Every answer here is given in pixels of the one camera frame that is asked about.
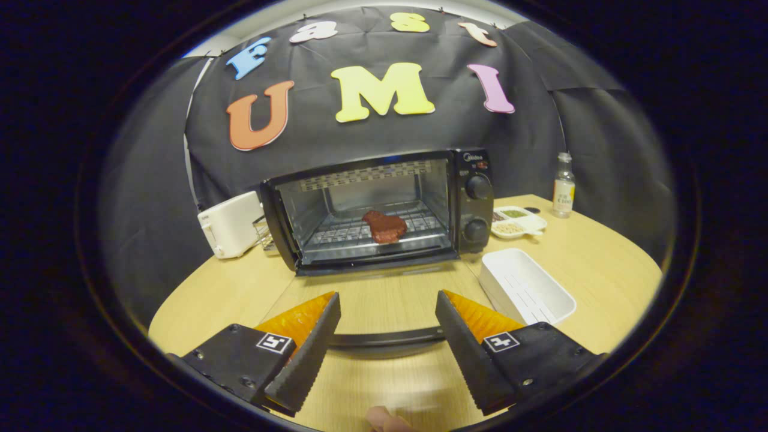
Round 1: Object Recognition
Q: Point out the black toaster oven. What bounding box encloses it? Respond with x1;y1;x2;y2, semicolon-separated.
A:
258;148;496;361

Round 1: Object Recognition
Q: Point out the clear glass bottle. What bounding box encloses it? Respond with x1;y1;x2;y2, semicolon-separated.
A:
551;152;577;219

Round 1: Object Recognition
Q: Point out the red raw meat piece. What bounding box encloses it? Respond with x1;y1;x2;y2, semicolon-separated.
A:
362;210;409;244

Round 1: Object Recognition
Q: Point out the white divided spice dish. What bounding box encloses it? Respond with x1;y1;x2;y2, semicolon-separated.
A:
490;206;548;241

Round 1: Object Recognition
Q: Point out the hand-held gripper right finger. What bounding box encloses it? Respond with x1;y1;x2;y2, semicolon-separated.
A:
435;290;607;416

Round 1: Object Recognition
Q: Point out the metal wire rack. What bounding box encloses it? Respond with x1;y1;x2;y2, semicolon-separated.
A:
253;215;278;253

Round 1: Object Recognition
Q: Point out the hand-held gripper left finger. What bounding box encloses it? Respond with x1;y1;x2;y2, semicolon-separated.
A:
168;292;342;418

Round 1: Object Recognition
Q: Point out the white toaster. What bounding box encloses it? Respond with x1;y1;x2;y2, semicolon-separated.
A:
197;191;265;260

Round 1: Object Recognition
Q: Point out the white rectangular tray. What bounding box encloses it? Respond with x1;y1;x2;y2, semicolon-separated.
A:
479;248;578;326

